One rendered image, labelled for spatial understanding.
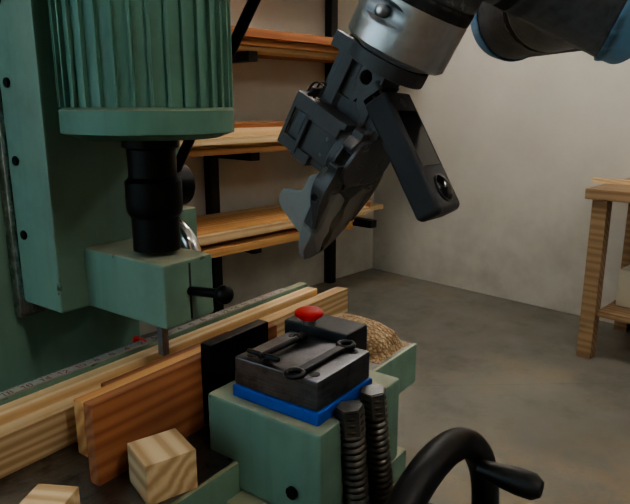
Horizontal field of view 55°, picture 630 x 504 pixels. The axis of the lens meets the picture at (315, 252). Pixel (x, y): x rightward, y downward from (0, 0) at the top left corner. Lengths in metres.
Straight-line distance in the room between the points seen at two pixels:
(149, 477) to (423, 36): 0.42
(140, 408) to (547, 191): 3.54
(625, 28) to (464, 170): 3.70
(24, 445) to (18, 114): 0.34
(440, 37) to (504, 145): 3.57
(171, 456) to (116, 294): 0.22
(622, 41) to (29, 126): 0.57
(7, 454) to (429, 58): 0.50
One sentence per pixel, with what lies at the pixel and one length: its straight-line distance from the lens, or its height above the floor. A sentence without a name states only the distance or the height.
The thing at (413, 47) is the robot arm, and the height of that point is 1.27.
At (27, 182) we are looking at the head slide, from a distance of 0.75.
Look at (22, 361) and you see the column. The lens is 0.85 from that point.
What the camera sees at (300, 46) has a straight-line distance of 3.40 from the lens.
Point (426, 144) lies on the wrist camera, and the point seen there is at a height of 1.19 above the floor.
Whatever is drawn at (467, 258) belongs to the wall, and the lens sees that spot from 4.29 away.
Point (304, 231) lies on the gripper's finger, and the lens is 0.58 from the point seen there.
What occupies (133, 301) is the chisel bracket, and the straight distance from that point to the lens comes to 0.69.
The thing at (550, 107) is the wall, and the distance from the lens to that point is 3.95.
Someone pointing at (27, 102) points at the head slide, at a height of 1.23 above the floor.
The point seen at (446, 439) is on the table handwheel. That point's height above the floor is 0.95.
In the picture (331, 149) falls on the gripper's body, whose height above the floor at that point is 1.19.
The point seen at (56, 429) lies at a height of 0.92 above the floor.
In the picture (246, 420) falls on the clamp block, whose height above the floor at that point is 0.95.
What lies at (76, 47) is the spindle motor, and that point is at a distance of 0.63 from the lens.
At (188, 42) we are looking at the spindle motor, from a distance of 0.61.
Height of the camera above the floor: 1.23
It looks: 13 degrees down
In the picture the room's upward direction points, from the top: straight up
